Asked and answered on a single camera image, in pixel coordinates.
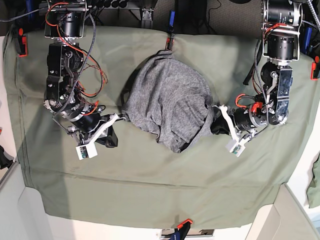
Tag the blue clamp handle top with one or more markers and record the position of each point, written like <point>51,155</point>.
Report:
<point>171,21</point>

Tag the grey metal table bracket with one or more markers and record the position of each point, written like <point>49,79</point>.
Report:
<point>146,18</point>

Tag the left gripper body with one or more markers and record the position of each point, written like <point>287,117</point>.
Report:
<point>246,119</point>

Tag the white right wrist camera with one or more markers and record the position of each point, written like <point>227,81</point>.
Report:
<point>86,147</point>

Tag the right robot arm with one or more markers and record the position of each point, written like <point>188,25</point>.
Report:
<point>65,96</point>

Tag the green table cloth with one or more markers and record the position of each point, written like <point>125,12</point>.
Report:
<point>142,183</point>

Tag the red black left edge clamp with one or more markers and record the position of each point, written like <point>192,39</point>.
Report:
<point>20,41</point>

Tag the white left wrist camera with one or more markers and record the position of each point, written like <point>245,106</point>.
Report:
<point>238,140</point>

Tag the green cloth at right edge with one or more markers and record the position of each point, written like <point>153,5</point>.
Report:
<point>313,190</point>

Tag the grey heathered T-shirt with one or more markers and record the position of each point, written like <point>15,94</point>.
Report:
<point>172,101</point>

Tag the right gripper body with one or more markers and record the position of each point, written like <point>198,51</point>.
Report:
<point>86,124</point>

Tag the red black bottom clamp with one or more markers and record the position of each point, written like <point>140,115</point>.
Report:
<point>181,231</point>

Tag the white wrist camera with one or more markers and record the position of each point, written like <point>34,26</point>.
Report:
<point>238,140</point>
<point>86,147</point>

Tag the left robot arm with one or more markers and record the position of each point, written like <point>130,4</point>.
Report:
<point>279,45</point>

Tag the red black right edge clamp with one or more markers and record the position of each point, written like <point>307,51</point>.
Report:
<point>315,69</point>

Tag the red black edge clamp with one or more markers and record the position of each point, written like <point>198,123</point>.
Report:
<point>315,69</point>
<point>20,41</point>

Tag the red black top clamp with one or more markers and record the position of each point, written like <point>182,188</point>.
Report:
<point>170,42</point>

